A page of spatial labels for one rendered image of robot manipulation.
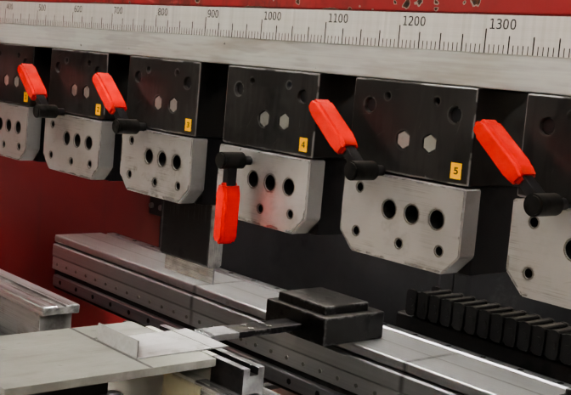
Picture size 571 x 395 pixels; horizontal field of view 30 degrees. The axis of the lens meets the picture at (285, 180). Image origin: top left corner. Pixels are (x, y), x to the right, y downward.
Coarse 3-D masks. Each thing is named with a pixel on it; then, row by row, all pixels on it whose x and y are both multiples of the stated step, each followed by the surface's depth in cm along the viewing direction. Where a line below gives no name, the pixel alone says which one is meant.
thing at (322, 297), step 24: (312, 288) 149; (288, 312) 142; (312, 312) 140; (336, 312) 140; (360, 312) 142; (216, 336) 131; (240, 336) 133; (312, 336) 139; (336, 336) 138; (360, 336) 141
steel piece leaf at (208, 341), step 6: (174, 330) 132; (180, 330) 133; (186, 330) 133; (192, 330) 133; (186, 336) 130; (192, 336) 130; (198, 336) 130; (204, 336) 131; (204, 342) 128; (210, 342) 128; (216, 342) 128; (216, 348) 127
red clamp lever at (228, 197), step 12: (216, 156) 111; (228, 156) 110; (240, 156) 111; (228, 168) 111; (240, 168) 112; (228, 180) 111; (228, 192) 111; (216, 204) 112; (228, 204) 111; (216, 216) 112; (228, 216) 111; (216, 228) 112; (228, 228) 112; (216, 240) 112; (228, 240) 112
